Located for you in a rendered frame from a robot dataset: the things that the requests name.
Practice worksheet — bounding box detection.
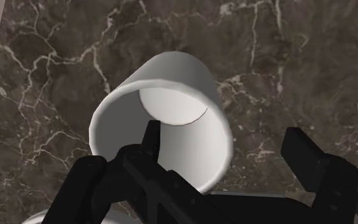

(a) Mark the white cup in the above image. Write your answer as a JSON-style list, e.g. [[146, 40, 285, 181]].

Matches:
[[88, 50, 234, 195]]

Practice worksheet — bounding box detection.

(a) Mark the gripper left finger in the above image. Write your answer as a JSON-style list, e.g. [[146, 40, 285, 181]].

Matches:
[[41, 119, 229, 224]]

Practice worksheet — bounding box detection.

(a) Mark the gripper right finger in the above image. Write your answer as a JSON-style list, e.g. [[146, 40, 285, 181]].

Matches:
[[280, 126, 358, 224]]

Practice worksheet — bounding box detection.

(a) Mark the white round object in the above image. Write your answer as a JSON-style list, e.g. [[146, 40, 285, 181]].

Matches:
[[20, 208, 143, 224]]

